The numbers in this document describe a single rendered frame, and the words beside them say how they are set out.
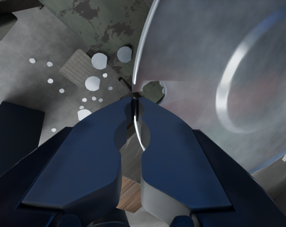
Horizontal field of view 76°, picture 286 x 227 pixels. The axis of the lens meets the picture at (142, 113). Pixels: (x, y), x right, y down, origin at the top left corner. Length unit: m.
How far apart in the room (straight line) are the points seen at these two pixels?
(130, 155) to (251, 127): 0.13
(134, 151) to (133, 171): 0.03
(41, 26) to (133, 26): 0.68
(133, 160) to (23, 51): 0.82
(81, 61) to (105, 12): 0.52
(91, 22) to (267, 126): 0.25
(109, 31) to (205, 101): 0.15
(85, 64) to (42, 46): 0.23
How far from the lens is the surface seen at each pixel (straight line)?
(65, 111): 1.04
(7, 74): 0.99
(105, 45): 0.26
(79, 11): 0.26
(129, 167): 0.19
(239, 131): 0.23
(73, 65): 0.77
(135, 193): 1.01
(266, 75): 0.20
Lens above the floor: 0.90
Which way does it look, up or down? 53 degrees down
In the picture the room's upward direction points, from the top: 147 degrees clockwise
